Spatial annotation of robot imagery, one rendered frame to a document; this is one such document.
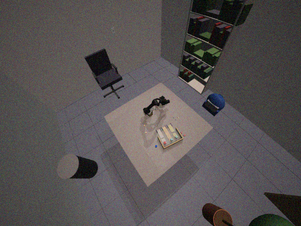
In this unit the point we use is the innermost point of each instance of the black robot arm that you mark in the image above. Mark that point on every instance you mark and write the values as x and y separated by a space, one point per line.
155 102

